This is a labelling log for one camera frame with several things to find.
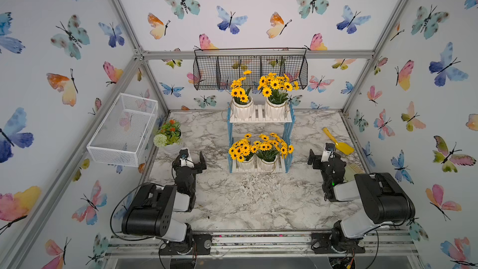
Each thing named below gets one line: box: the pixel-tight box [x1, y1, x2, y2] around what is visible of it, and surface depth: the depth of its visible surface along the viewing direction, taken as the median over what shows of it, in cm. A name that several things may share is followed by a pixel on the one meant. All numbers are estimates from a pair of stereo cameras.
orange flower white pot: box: [153, 118, 184, 153], surface depth 91 cm
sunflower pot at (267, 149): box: [250, 132, 296, 172], surface depth 88 cm
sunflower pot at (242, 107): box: [230, 69, 254, 121], surface depth 77 cm
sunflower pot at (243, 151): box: [228, 133, 258, 170], surface depth 84 cm
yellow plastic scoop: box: [322, 127, 355, 156], surface depth 106 cm
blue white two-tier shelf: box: [226, 102, 296, 174], surface depth 84 cm
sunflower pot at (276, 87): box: [257, 72, 300, 120], surface depth 77 cm
